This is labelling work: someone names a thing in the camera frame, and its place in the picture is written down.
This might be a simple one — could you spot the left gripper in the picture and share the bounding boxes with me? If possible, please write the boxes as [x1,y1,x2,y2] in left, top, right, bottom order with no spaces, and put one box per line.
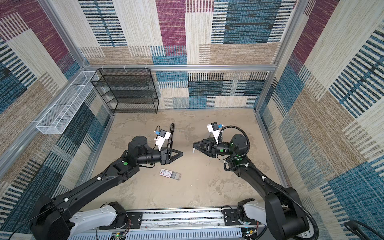
[136,146,183,167]

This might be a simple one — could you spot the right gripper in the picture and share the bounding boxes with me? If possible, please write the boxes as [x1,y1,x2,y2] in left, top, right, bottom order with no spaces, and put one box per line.
[193,137,235,159]

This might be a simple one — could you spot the grey staple tray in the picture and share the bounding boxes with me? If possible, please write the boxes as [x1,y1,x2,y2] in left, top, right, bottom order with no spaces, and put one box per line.
[171,172,181,181]

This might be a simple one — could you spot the red white staple box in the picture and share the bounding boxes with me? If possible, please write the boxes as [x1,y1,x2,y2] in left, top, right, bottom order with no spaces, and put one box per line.
[159,169,173,178]

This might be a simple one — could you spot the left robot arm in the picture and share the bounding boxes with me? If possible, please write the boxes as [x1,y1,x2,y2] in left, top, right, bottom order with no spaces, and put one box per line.
[30,136,183,240]

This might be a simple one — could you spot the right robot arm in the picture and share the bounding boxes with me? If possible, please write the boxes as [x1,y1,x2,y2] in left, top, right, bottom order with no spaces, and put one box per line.
[193,134,320,240]

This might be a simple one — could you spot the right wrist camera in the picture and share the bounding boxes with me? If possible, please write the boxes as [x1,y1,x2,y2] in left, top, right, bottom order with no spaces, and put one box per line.
[207,122,224,144]

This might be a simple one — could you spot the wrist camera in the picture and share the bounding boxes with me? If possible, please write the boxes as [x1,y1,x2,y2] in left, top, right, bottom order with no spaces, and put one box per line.
[207,122,224,144]
[155,129,171,152]

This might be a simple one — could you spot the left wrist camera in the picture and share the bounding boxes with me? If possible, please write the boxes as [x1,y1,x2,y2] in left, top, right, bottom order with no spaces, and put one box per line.
[155,129,171,152]

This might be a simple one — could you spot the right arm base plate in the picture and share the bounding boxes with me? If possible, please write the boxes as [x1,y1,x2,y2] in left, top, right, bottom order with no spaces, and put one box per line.
[220,205,249,226]

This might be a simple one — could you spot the aluminium front rail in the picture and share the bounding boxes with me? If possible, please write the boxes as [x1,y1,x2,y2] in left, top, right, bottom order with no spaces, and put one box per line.
[69,207,273,240]

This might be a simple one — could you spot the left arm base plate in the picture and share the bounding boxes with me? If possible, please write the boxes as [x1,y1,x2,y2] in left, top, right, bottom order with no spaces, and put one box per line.
[98,212,143,230]

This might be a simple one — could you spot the black wire shelf rack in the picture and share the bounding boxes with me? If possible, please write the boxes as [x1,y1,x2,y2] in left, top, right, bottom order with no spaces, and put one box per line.
[91,68,159,114]

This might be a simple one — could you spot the white mesh wall basket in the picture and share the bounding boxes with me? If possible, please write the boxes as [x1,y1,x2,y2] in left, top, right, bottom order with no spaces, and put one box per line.
[36,71,95,135]

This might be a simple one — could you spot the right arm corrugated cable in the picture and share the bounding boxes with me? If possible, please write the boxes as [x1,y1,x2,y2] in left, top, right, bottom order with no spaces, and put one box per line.
[220,125,319,240]

